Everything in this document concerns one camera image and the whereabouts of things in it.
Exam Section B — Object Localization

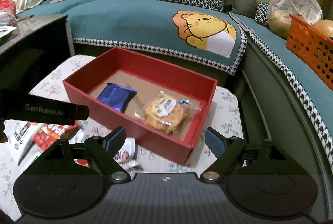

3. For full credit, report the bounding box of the yellow pomelo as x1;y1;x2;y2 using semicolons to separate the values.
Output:
313;19;333;38

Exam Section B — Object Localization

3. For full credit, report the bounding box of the orange plastic basket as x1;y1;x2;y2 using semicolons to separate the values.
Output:
286;14;333;84

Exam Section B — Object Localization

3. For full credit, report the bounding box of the long white snack packet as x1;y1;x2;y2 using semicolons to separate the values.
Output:
4;121;35;166

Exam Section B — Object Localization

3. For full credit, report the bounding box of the teal lion-print sofa blanket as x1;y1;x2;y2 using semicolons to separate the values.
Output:
16;0;247;76

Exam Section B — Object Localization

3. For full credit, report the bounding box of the red gummy candy packet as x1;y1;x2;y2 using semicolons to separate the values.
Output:
32;121;80;153

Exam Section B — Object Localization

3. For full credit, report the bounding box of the small brown houndstooth pillow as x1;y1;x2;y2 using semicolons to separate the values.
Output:
255;0;276;25

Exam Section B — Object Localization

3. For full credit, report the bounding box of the green sofa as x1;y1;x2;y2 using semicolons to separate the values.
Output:
42;0;333;214

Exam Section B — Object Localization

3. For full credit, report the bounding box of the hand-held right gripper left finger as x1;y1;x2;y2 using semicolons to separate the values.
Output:
44;126;130;183

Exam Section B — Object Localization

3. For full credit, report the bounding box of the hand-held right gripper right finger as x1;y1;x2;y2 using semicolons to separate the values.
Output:
199;127;289;181

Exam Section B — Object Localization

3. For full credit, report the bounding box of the floral tablecloth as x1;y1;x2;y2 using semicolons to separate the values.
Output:
0;55;245;222

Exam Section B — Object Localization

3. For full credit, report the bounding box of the small white cartoon-face packet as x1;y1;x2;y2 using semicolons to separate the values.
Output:
113;137;137;170

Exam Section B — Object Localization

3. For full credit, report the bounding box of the dark glass coffee table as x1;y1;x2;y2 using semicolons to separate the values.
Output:
0;14;76;97

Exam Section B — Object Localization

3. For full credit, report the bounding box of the teal houndstooth-edged sofa blanket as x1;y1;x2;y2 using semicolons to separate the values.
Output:
229;12;333;159

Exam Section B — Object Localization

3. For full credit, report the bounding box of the white plastic bag with fruit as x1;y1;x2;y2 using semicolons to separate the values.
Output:
268;0;293;39

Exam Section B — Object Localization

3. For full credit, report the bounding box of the red packet on table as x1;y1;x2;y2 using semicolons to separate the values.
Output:
0;0;16;15

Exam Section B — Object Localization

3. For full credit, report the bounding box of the red cardboard box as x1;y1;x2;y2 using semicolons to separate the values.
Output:
62;47;218;165

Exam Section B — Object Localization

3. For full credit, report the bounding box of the clear-wrapped round cracker packet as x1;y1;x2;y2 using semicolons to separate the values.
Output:
134;91;203;137

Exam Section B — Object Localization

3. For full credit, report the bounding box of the blue foil snack packet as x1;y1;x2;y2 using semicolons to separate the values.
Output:
96;83;137;112

